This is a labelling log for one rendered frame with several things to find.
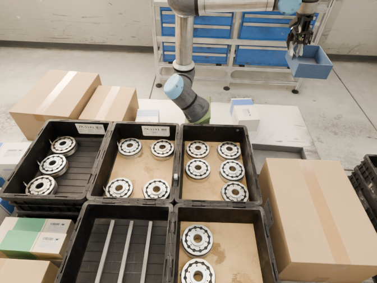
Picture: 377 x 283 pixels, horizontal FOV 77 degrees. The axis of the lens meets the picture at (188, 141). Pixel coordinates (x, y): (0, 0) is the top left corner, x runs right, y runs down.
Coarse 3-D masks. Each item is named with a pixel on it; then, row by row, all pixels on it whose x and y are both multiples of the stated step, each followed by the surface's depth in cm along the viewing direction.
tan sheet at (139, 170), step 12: (144, 144) 111; (120, 156) 106; (144, 156) 106; (120, 168) 101; (132, 168) 101; (144, 168) 102; (156, 168) 102; (168, 168) 102; (132, 180) 97; (144, 180) 97; (168, 180) 98; (156, 192) 94
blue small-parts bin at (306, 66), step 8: (304, 48) 119; (312, 48) 119; (320, 48) 116; (288, 56) 118; (296, 56) 109; (304, 56) 122; (312, 56) 122; (320, 56) 116; (288, 64) 117; (296, 64) 108; (304, 64) 105; (312, 64) 104; (320, 64) 115; (328, 64) 108; (296, 72) 108; (304, 72) 108; (312, 72) 107; (320, 72) 107; (328, 72) 107
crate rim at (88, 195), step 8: (112, 128) 104; (176, 128) 105; (176, 136) 101; (176, 144) 98; (104, 152) 96; (176, 152) 95; (176, 160) 92; (96, 168) 89; (176, 168) 90; (96, 176) 86; (88, 192) 82; (104, 200) 80; (112, 200) 80; (120, 200) 80; (128, 200) 80; (136, 200) 80; (144, 200) 80; (152, 200) 80; (160, 200) 80; (168, 200) 80
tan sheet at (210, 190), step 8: (208, 144) 112; (216, 144) 112; (184, 152) 108; (216, 152) 109; (184, 160) 105; (208, 160) 105; (216, 160) 106; (240, 160) 106; (184, 168) 102; (216, 168) 102; (184, 176) 99; (216, 176) 100; (184, 184) 97; (192, 184) 97; (200, 184) 97; (208, 184) 97; (216, 184) 97; (224, 184) 97; (184, 192) 94; (192, 192) 94; (200, 192) 94; (208, 192) 94; (216, 192) 94; (248, 200) 92
